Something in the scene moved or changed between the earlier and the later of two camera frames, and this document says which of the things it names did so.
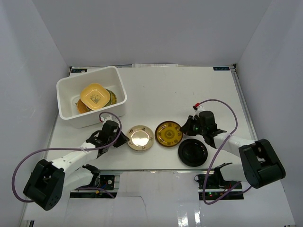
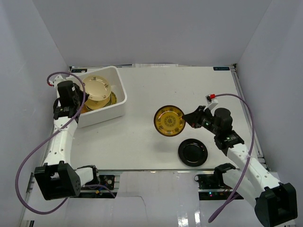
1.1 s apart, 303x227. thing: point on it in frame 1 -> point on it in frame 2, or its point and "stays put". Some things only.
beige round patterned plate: (141, 137) -> (97, 88)
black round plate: (192, 152) stays put
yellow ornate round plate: (167, 133) -> (168, 121)
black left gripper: (119, 139) -> (80, 95)
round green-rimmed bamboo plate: (113, 97) stays put
